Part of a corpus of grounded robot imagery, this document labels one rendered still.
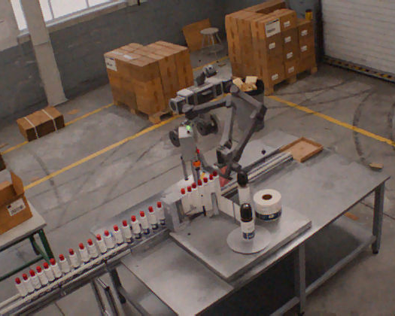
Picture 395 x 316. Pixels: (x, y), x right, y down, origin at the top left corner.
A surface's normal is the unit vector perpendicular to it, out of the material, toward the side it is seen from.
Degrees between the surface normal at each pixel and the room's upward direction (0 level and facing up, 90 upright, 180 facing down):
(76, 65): 90
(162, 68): 90
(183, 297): 0
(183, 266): 0
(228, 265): 0
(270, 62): 90
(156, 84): 88
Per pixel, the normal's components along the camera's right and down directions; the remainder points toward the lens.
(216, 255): -0.14, -0.85
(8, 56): 0.60, 0.34
